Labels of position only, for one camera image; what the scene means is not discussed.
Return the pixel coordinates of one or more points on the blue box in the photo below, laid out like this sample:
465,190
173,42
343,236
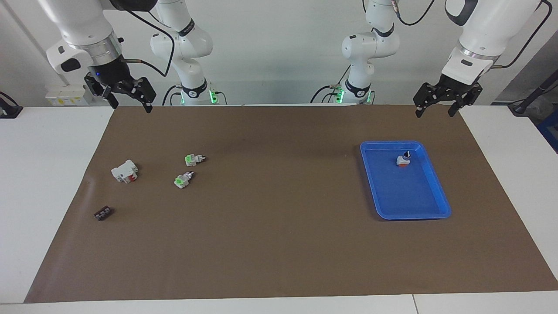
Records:
550,133

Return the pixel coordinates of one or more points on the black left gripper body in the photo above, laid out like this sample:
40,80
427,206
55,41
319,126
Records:
454,86

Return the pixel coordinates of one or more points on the black clamp mount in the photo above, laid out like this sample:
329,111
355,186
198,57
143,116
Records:
8,111

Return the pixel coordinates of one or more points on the black terminal block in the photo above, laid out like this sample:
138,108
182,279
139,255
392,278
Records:
103,213

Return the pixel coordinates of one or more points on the red-based black knob switch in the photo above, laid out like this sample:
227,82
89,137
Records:
403,161

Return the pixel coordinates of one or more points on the green-based rotary switch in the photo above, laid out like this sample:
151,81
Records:
181,181
192,160

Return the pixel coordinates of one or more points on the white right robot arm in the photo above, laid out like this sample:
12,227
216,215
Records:
183,39

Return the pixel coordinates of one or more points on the white circuit breaker red lever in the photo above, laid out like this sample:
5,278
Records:
122,172

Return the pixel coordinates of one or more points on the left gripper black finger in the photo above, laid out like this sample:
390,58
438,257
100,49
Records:
429,96
468,97

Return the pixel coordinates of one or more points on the blue plastic tray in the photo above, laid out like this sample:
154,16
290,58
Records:
405,196

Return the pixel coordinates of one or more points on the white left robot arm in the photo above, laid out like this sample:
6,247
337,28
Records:
370,43

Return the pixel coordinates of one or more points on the black stand base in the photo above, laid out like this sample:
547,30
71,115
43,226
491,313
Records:
521,107

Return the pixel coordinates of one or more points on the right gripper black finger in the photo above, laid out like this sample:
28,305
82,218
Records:
101,89
141,89

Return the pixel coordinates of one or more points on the brown table mat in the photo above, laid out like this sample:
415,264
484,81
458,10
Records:
279,226

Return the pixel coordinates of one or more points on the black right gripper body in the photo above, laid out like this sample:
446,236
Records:
109,74

